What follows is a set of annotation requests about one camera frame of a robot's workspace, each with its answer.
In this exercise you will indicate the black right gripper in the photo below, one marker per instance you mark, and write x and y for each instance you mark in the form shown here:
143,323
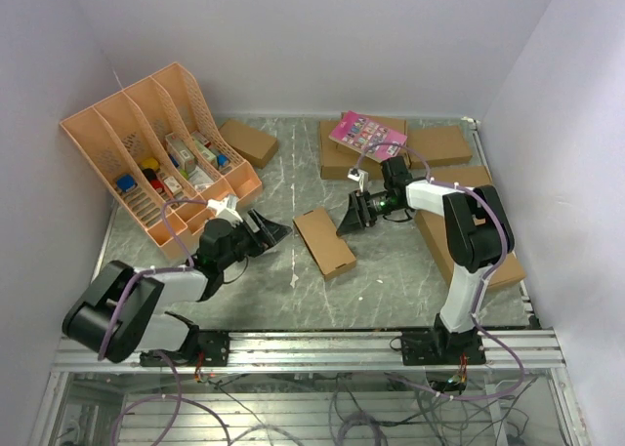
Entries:
357,215

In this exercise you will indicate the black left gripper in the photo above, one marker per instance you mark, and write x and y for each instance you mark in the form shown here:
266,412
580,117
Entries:
269,234

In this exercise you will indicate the cardboard box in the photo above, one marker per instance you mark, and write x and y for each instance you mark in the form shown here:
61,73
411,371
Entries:
329,251

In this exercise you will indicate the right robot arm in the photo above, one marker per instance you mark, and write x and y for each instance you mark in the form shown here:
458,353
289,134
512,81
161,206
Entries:
478,237

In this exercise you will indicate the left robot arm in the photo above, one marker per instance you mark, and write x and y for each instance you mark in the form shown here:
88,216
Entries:
126,310

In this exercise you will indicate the large brown box under book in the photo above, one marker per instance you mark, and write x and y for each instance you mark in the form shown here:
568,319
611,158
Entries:
336,160

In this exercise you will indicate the big brown box front right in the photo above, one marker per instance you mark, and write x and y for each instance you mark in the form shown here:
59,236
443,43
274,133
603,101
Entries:
432,228

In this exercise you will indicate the small brown box by organizer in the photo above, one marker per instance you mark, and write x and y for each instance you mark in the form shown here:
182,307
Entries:
254,145

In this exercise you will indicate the brown box back right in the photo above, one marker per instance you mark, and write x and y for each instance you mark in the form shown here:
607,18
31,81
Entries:
441,145

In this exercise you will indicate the small brown box right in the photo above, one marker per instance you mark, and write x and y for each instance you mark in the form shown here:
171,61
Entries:
469,176

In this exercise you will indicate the pink children's book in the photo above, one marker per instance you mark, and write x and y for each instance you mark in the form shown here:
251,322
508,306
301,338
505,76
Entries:
380,139

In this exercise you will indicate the small printed carton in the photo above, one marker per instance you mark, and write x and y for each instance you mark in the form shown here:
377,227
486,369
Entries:
180,152

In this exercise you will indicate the yellow toy block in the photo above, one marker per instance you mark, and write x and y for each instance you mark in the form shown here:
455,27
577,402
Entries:
150,163

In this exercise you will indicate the peach plastic file organizer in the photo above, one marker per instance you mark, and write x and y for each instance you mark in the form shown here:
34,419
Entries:
116,134

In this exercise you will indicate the blue toy block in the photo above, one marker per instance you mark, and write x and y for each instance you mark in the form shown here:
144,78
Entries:
125,183

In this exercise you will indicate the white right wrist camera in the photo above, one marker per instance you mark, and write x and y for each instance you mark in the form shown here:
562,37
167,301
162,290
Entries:
361,177

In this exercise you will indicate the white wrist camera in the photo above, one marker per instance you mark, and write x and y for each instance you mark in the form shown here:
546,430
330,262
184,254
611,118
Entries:
225,209
361,177

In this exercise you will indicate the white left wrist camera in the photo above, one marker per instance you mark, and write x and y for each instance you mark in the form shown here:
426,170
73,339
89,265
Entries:
225,209

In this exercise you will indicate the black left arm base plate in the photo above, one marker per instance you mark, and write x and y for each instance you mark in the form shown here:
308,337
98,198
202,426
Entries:
185,348

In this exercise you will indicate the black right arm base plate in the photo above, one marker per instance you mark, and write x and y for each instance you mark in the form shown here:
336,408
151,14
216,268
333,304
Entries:
428,347

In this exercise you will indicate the aluminium mounting rail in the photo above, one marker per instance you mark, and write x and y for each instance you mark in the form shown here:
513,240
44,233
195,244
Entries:
275,352

